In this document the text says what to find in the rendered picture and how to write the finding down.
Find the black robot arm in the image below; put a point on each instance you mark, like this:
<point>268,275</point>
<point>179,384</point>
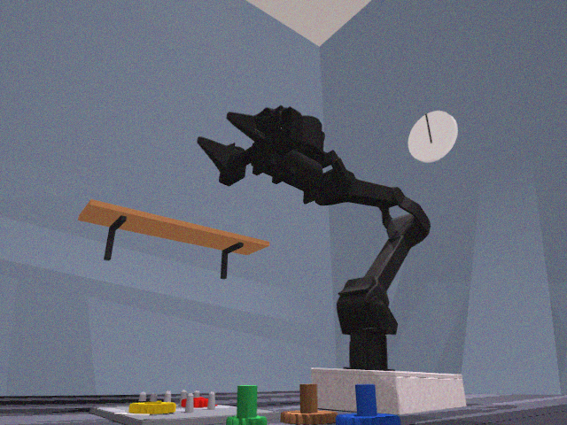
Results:
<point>362,307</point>

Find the green gear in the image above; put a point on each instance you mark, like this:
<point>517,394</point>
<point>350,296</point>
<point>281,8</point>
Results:
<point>246,407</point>

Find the brown gear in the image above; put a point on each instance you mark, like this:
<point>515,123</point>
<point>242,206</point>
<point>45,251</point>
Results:
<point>308,413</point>

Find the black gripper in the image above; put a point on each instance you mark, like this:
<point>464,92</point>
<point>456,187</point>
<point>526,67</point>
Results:
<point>277,137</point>

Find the blue gear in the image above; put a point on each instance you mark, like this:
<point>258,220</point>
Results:
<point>367,410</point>

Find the red gear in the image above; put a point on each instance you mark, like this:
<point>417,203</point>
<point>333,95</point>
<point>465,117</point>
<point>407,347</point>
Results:
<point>198,402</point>

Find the yellow gear with black stripe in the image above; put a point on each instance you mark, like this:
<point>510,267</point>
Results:
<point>148,407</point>

